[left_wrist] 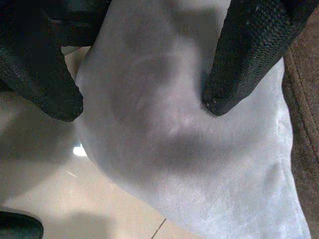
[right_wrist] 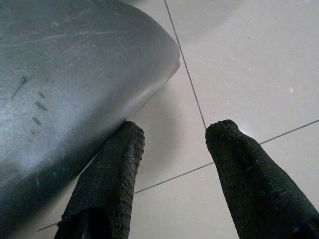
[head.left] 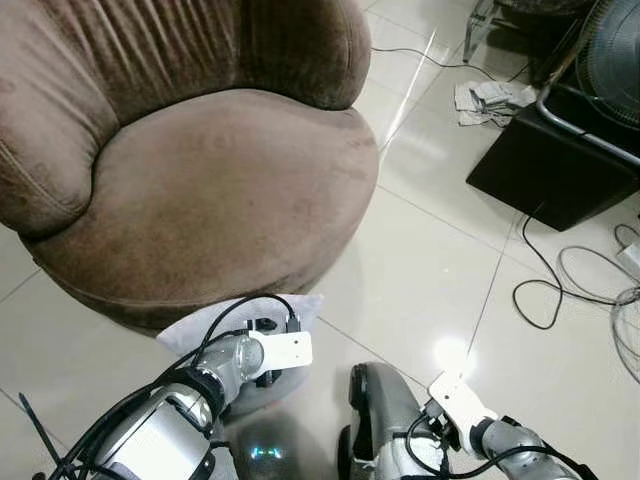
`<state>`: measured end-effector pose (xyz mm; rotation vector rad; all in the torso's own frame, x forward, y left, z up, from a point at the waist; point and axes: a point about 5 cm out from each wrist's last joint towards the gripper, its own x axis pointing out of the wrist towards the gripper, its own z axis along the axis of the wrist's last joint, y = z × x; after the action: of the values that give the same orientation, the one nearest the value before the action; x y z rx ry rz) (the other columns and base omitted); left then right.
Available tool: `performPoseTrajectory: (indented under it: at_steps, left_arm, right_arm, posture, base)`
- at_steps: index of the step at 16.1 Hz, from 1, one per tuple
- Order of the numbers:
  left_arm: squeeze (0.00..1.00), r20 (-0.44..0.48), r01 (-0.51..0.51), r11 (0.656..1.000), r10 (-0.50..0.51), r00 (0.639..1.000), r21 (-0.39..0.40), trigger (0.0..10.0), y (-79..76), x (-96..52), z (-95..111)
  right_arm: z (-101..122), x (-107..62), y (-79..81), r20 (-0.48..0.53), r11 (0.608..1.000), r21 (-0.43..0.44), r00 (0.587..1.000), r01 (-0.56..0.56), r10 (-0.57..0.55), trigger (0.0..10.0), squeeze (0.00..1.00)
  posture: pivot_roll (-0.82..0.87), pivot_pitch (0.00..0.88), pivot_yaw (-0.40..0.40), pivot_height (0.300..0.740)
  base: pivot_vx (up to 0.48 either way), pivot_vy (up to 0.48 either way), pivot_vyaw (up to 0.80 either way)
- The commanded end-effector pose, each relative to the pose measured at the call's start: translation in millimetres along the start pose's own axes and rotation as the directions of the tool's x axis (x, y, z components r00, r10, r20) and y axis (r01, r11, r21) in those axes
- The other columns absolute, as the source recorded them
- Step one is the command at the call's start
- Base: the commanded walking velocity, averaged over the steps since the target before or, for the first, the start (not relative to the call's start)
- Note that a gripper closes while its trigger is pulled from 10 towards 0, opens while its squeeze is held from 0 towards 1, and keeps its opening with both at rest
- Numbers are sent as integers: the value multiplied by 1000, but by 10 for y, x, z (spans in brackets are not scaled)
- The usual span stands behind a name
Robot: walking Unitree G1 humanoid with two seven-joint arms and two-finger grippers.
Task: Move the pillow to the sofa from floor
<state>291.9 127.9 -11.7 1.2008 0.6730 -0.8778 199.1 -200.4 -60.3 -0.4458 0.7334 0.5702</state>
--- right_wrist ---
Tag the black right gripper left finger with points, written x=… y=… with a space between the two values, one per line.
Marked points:
x=107 y=186

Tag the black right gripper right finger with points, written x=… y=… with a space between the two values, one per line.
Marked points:
x=249 y=186

